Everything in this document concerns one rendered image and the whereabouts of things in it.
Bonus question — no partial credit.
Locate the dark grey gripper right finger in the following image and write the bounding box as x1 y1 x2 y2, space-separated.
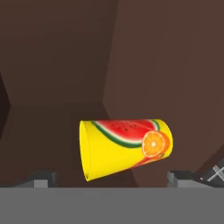
166 170 215 188

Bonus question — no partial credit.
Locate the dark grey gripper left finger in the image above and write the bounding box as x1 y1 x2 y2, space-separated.
13 170 58 188

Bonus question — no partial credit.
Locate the yellow fruit print cup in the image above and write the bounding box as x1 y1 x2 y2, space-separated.
79 118 174 182

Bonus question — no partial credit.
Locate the dark stool with crossed legs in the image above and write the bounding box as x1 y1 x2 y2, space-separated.
195 143 224 187

